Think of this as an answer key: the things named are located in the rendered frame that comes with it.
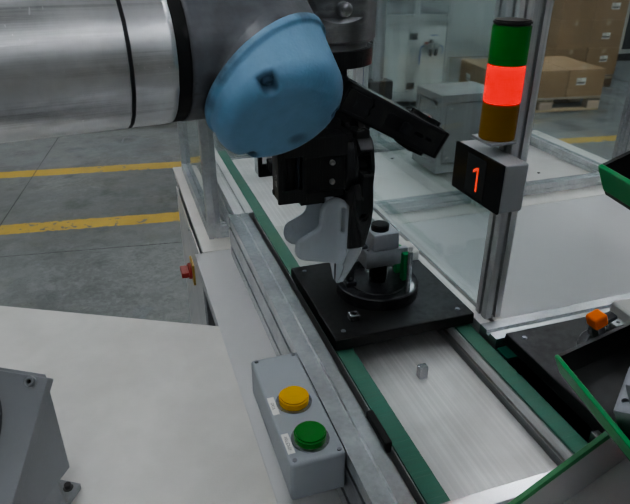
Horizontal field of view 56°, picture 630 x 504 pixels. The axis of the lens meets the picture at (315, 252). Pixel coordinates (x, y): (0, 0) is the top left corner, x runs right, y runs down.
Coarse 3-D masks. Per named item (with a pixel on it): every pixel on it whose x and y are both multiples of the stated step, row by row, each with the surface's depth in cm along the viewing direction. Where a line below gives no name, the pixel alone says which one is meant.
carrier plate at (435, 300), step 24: (312, 288) 104; (432, 288) 104; (336, 312) 97; (360, 312) 97; (384, 312) 97; (408, 312) 97; (432, 312) 97; (456, 312) 97; (336, 336) 91; (360, 336) 91; (384, 336) 93
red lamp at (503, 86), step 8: (488, 64) 79; (488, 72) 79; (496, 72) 78; (504, 72) 77; (512, 72) 77; (520, 72) 78; (488, 80) 79; (496, 80) 78; (504, 80) 78; (512, 80) 78; (520, 80) 78; (488, 88) 80; (496, 88) 79; (504, 88) 78; (512, 88) 78; (520, 88) 79; (488, 96) 80; (496, 96) 79; (504, 96) 79; (512, 96) 79; (520, 96) 80; (496, 104) 80; (504, 104) 79; (512, 104) 79
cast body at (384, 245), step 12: (372, 228) 97; (384, 228) 97; (372, 240) 97; (384, 240) 97; (396, 240) 97; (372, 252) 97; (384, 252) 98; (396, 252) 99; (372, 264) 98; (384, 264) 99
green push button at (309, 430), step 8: (304, 424) 74; (312, 424) 74; (320, 424) 74; (296, 432) 73; (304, 432) 73; (312, 432) 73; (320, 432) 73; (296, 440) 72; (304, 440) 72; (312, 440) 72; (320, 440) 72; (304, 448) 72; (312, 448) 72
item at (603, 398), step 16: (608, 336) 47; (624, 336) 48; (576, 352) 48; (592, 352) 48; (608, 352) 48; (624, 352) 48; (560, 368) 48; (576, 368) 48; (592, 368) 48; (608, 368) 47; (624, 368) 47; (576, 384) 45; (592, 384) 47; (608, 384) 46; (592, 400) 43; (608, 400) 45; (608, 416) 42; (608, 432) 43; (624, 448) 40
